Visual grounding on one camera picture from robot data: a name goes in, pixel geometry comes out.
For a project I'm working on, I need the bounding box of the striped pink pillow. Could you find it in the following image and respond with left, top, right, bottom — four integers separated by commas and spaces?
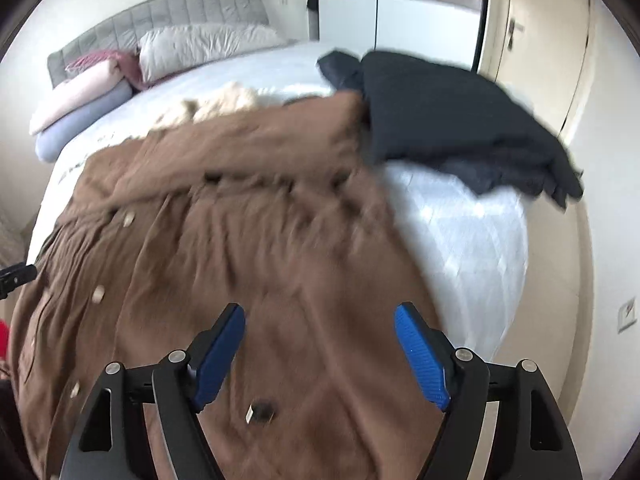
65, 50, 146, 92

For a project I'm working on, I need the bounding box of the grey padded headboard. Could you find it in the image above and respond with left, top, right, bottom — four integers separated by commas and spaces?
47, 0, 271, 86

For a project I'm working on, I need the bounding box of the black pole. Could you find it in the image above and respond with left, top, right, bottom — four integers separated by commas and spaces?
472, 0, 493, 73

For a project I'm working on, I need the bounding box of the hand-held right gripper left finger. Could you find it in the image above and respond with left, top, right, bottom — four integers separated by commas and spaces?
59, 303, 247, 480

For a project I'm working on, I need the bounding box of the bed with grey sheet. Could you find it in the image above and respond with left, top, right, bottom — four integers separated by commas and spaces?
25, 40, 531, 361

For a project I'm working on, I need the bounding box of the black garment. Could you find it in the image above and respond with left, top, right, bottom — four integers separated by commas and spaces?
317, 49, 585, 210

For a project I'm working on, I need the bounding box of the wall socket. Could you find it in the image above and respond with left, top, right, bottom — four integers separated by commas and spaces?
615, 297, 638, 333

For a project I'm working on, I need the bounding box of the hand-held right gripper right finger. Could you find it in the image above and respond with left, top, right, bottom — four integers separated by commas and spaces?
394, 301, 583, 480

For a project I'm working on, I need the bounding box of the brown coat with fur collar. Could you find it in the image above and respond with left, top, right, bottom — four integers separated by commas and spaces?
9, 82, 451, 480

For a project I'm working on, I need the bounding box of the white wardrobe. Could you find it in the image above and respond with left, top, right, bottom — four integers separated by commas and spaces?
306, 0, 488, 73

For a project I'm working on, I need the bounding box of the metal door handle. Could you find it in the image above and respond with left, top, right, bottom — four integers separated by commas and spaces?
505, 17, 526, 51

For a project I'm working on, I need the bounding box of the grey pillow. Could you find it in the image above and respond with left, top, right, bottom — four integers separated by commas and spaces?
137, 22, 286, 83

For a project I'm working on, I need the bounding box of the cream door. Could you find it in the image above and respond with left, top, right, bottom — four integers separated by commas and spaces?
477, 0, 593, 133

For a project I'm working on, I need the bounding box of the pale pink pillow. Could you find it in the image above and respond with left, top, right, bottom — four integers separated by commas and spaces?
29, 60, 123, 136

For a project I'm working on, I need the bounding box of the blue-grey pillow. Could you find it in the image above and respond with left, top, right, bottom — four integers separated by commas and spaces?
35, 80, 133, 162

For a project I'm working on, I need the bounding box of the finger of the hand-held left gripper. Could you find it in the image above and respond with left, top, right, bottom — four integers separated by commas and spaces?
0, 262, 39, 302

